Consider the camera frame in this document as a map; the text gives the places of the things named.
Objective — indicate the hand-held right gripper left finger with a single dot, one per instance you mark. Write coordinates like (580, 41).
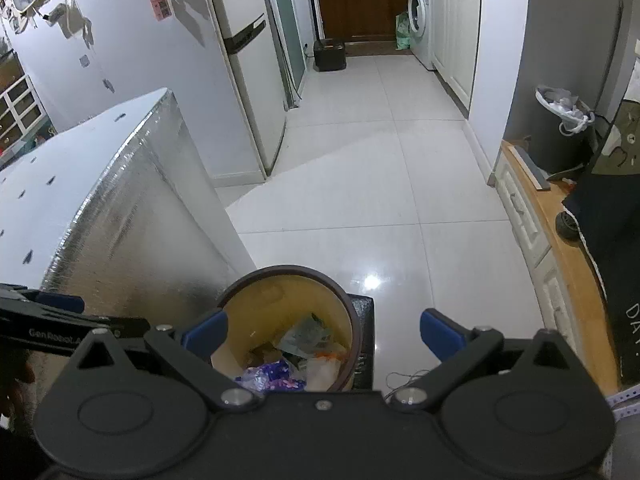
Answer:
(205, 336)

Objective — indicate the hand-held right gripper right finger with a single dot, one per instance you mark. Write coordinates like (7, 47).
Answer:
(440, 341)

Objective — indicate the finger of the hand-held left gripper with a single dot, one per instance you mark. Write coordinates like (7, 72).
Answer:
(125, 325)
(60, 303)

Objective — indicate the brown rimmed yellow waste bin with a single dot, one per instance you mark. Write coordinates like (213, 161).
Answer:
(260, 305)

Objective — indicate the purple snack packet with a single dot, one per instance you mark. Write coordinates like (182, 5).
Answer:
(272, 372)

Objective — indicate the teal snack packet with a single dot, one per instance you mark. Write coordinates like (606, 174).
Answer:
(305, 335)

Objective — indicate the clear plastic bag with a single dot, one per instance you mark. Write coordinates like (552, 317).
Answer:
(322, 370)

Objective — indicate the black floor mat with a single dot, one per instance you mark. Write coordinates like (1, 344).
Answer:
(364, 340)

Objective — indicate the foil-covered table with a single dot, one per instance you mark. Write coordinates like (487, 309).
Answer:
(150, 210)

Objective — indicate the white cabinet with wooden top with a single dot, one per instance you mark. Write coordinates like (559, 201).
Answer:
(565, 210)

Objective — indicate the grey flat strip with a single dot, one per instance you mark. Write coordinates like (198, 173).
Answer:
(530, 167)

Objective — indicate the white glass-paned cabinet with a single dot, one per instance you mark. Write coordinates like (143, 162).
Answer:
(20, 110)

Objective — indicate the black printed tote bag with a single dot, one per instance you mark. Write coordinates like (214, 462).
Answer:
(615, 240)

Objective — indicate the black rubbish can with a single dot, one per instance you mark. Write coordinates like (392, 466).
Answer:
(550, 145)

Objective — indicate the silver refrigerator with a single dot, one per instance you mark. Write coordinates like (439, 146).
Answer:
(250, 85)

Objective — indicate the black box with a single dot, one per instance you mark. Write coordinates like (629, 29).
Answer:
(330, 55)

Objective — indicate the green plastic bag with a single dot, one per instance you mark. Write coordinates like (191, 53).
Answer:
(404, 32)

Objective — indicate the white tall cabinets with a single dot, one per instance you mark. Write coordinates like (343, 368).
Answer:
(457, 30)

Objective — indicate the glass sliding door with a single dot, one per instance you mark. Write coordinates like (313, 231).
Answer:
(287, 25)

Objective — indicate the white washing machine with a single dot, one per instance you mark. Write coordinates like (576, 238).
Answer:
(420, 15)

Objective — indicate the wooden door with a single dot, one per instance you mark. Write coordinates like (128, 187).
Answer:
(350, 5)

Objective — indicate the white perforated rail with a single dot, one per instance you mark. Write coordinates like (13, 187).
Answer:
(622, 402)

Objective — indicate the pink wall tag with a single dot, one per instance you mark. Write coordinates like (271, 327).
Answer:
(161, 8)

